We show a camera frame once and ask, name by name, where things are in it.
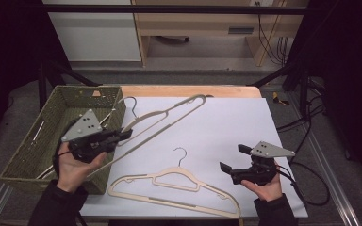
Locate wooden desk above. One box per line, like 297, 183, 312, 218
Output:
131, 0, 309, 68

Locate black metal frame bar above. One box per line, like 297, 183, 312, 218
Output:
41, 4, 309, 15

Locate yellow and black tool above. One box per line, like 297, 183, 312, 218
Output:
271, 91, 290, 106

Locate black floor cables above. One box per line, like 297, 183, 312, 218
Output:
275, 93, 328, 134

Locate person's left hand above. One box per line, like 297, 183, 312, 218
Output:
56, 142, 108, 193

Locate white cabinet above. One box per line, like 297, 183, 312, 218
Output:
41, 0, 142, 62

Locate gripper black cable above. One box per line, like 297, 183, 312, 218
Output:
274, 161, 332, 207
52, 120, 76, 177

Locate black frame leg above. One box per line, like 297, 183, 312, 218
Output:
38, 60, 102, 111
248, 61, 310, 118

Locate person's right hand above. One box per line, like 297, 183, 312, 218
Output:
240, 171, 284, 202

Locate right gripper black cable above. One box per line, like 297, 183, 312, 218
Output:
274, 161, 332, 207

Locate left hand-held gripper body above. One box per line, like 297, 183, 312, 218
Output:
60, 108, 121, 165

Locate green woven basket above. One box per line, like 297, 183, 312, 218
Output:
0, 85, 127, 195

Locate black desk cables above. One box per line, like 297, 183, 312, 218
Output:
256, 13, 290, 67

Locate white table sheet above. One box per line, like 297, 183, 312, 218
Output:
79, 96, 309, 219

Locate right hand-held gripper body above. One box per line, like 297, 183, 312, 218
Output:
231, 140, 296, 186

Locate black curtain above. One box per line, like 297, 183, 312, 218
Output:
287, 0, 362, 183
0, 0, 72, 152

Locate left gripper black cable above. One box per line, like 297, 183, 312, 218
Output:
52, 120, 76, 177

